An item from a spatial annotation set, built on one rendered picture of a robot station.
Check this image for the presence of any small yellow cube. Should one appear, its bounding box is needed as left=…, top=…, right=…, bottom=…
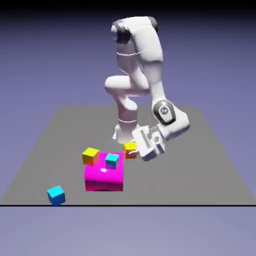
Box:
left=81, top=147, right=100, bottom=167
left=122, top=141, right=139, bottom=160

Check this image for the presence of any small cyan cube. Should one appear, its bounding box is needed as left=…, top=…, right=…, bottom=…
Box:
left=46, top=185, right=66, bottom=207
left=105, top=153, right=120, bottom=170

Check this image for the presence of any large magenta box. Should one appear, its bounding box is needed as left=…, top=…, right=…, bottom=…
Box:
left=84, top=151, right=124, bottom=192

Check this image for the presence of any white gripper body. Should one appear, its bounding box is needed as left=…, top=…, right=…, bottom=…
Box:
left=131, top=127, right=158, bottom=162

